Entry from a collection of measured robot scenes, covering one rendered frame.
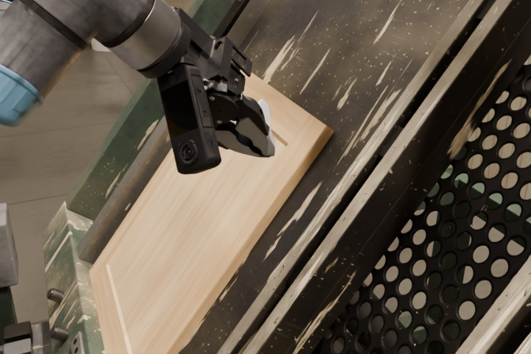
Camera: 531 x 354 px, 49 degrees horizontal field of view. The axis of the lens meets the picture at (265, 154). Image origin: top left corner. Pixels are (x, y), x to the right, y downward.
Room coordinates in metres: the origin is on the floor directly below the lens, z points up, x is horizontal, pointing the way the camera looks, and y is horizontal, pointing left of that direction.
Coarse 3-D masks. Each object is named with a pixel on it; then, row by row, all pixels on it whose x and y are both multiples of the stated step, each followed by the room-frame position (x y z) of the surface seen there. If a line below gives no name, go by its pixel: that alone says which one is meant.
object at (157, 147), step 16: (256, 0) 1.27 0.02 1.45; (240, 16) 1.26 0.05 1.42; (256, 16) 1.27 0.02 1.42; (240, 32) 1.26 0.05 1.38; (160, 128) 1.21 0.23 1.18; (160, 144) 1.19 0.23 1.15; (144, 160) 1.17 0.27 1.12; (160, 160) 1.19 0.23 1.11; (128, 176) 1.18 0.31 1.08; (144, 176) 1.17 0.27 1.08; (128, 192) 1.16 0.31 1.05; (112, 208) 1.14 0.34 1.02; (128, 208) 1.16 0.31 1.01; (96, 224) 1.15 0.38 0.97; (112, 224) 1.14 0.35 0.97; (96, 240) 1.13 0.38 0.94; (80, 256) 1.11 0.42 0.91; (96, 256) 1.13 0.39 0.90
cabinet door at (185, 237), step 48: (288, 144) 0.84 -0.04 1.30; (144, 192) 1.12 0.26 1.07; (192, 192) 0.97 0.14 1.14; (240, 192) 0.85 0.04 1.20; (288, 192) 0.78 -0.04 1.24; (144, 240) 0.99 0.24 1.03; (192, 240) 0.86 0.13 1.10; (240, 240) 0.76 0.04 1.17; (96, 288) 1.00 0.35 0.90; (144, 288) 0.87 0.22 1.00; (192, 288) 0.77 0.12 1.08; (144, 336) 0.78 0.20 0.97
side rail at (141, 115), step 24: (216, 0) 1.49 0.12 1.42; (216, 24) 1.49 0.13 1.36; (144, 96) 1.41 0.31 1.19; (120, 120) 1.42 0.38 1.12; (144, 120) 1.41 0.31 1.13; (120, 144) 1.39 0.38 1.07; (144, 144) 1.41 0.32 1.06; (96, 168) 1.36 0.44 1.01; (120, 168) 1.39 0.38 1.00; (72, 192) 1.37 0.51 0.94; (96, 192) 1.36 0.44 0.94; (96, 216) 1.36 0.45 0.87
